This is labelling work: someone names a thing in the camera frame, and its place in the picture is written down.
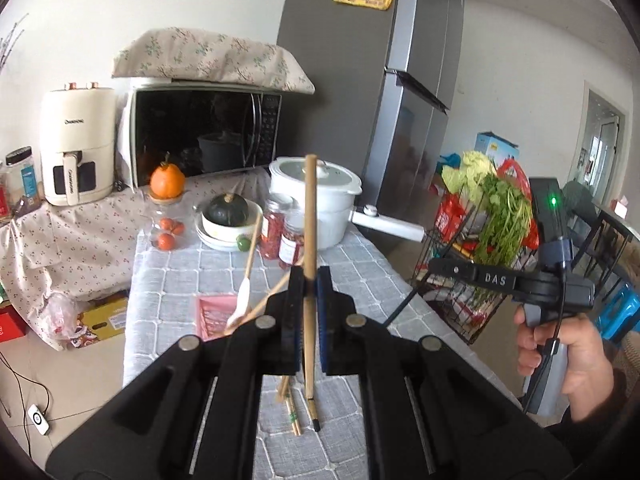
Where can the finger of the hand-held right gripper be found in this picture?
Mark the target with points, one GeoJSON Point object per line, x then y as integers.
{"type": "Point", "coordinates": [465, 275]}

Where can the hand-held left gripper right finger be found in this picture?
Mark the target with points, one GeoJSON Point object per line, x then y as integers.
{"type": "Point", "coordinates": [324, 320]}

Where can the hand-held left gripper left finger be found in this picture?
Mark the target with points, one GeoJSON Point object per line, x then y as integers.
{"type": "Point", "coordinates": [295, 320]}

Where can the wooden chopstick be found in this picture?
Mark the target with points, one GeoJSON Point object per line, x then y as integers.
{"type": "Point", "coordinates": [281, 392]}
{"type": "Point", "coordinates": [260, 305]}
{"type": "Point", "coordinates": [293, 417]}
{"type": "Point", "coordinates": [254, 245]}
{"type": "Point", "coordinates": [310, 210]}

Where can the white spoon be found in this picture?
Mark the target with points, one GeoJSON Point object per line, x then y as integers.
{"type": "Point", "coordinates": [240, 300]}

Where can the pink packet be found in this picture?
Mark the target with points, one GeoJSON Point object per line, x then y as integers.
{"type": "Point", "coordinates": [212, 317]}

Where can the person's right forearm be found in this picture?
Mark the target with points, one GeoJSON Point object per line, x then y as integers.
{"type": "Point", "coordinates": [610, 435]}

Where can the person's right hand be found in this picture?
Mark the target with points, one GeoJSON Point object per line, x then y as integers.
{"type": "Point", "coordinates": [590, 370]}

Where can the red plastic bag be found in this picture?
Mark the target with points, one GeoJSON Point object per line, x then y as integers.
{"type": "Point", "coordinates": [531, 232]}

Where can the grey chair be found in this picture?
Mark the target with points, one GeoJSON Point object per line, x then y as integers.
{"type": "Point", "coordinates": [580, 200]}

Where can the green coriander bunch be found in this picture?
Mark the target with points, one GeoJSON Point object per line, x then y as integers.
{"type": "Point", "coordinates": [505, 220]}

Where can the red snack packet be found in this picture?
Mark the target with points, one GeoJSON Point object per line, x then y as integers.
{"type": "Point", "coordinates": [447, 220]}

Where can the grey checked tablecloth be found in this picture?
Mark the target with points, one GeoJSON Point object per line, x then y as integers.
{"type": "Point", "coordinates": [360, 270]}

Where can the labelled spice jar red contents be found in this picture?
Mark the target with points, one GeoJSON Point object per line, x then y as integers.
{"type": "Point", "coordinates": [290, 250]}

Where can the black metal table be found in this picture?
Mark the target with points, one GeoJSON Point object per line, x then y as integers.
{"type": "Point", "coordinates": [620, 225]}

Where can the plain spice jar red contents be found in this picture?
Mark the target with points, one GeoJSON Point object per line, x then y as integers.
{"type": "Point", "coordinates": [270, 240]}

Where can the white door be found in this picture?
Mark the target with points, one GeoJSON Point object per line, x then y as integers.
{"type": "Point", "coordinates": [600, 150]}

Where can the green lime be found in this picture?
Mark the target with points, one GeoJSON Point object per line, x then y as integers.
{"type": "Point", "coordinates": [243, 243]}

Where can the blue printed box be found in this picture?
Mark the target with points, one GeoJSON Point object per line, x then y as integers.
{"type": "Point", "coordinates": [495, 145]}

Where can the napa cabbage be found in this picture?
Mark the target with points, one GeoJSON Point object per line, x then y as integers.
{"type": "Point", "coordinates": [470, 172]}

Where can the white plate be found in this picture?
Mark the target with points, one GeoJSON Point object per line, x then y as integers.
{"type": "Point", "coordinates": [215, 244]}

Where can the white bowl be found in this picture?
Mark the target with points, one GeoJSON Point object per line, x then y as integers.
{"type": "Point", "coordinates": [255, 215]}

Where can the blue plastic stool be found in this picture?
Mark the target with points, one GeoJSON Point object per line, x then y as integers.
{"type": "Point", "coordinates": [620, 310]}

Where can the white electric cooking pot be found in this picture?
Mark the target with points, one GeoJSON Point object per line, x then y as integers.
{"type": "Point", "coordinates": [335, 205]}

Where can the dark green pumpkin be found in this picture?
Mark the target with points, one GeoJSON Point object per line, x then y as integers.
{"type": "Point", "coordinates": [227, 210]}

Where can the small red tomato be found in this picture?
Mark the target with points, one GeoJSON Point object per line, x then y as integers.
{"type": "Point", "coordinates": [178, 228]}
{"type": "Point", "coordinates": [165, 223]}
{"type": "Point", "coordinates": [166, 241]}

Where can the clear glass jar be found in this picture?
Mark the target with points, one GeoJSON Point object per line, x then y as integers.
{"type": "Point", "coordinates": [165, 210]}

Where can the orange fruit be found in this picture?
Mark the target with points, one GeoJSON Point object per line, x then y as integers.
{"type": "Point", "coordinates": [167, 182]}

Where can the yellow cardboard box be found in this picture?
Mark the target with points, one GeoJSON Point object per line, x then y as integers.
{"type": "Point", "coordinates": [105, 317]}

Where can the black microwave oven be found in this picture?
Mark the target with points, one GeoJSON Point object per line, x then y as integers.
{"type": "Point", "coordinates": [200, 130]}

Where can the grey refrigerator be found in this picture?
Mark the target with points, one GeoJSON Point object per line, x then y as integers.
{"type": "Point", "coordinates": [340, 85]}

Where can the floral tablecloth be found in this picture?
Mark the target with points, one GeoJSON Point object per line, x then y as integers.
{"type": "Point", "coordinates": [75, 255]}

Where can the clear plastic bag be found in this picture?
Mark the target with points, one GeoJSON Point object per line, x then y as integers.
{"type": "Point", "coordinates": [62, 317]}

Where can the small white device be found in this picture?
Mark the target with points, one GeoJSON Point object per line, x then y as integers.
{"type": "Point", "coordinates": [38, 420]}

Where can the floral microwave cover cloth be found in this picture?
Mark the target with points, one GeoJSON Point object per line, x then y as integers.
{"type": "Point", "coordinates": [210, 55]}

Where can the red box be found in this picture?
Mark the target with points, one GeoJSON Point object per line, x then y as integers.
{"type": "Point", "coordinates": [12, 325]}

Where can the cream air fryer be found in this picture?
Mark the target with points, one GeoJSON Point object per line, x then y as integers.
{"type": "Point", "coordinates": [75, 125]}

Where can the black lid storage jar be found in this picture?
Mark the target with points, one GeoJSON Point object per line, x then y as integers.
{"type": "Point", "coordinates": [22, 180]}

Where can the red label jar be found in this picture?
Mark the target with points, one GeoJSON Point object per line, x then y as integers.
{"type": "Point", "coordinates": [4, 200]}

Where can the dry branches in vase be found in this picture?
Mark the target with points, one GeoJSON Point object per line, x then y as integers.
{"type": "Point", "coordinates": [15, 35]}

